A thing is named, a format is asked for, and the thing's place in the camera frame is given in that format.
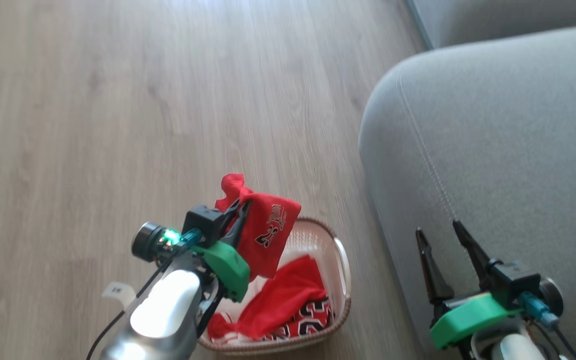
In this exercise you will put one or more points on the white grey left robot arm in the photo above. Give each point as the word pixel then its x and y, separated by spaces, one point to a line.
pixel 163 310

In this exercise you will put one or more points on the blue right camera plug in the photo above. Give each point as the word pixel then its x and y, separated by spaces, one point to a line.
pixel 538 310

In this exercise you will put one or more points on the white paper label tag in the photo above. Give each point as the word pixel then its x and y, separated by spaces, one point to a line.
pixel 119 293

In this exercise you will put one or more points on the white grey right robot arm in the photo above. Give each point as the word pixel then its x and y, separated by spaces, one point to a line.
pixel 513 347

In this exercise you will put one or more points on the black round left wrist module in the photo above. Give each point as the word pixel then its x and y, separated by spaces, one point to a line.
pixel 149 242

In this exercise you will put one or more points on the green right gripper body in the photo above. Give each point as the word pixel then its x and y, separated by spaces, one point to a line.
pixel 468 317

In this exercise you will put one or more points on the grey fabric sofa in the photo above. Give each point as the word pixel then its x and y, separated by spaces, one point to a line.
pixel 498 150

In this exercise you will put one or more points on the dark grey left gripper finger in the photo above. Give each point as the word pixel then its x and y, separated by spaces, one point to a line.
pixel 229 214
pixel 238 227

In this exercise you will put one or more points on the grey sofa seat cushion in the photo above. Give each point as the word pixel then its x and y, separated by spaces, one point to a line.
pixel 493 17

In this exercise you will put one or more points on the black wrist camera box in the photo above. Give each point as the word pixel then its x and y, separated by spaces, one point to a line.
pixel 514 281
pixel 203 220

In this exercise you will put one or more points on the cream laundry basket brown rim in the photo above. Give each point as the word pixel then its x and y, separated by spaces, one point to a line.
pixel 325 250

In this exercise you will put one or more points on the black round right wrist module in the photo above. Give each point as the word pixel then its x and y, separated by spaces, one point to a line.
pixel 552 296

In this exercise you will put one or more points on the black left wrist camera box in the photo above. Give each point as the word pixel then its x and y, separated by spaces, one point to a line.
pixel 203 220

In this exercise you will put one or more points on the black round wrist module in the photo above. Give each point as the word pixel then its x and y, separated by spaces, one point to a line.
pixel 552 296
pixel 149 242

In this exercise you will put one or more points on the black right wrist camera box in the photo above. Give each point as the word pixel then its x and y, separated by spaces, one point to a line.
pixel 514 281

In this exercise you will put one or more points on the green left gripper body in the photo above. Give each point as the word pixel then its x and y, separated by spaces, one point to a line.
pixel 228 265

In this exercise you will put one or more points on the red basketball jersey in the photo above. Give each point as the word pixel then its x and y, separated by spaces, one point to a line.
pixel 283 300

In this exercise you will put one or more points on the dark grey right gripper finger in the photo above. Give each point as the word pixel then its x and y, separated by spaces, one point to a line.
pixel 474 252
pixel 435 275

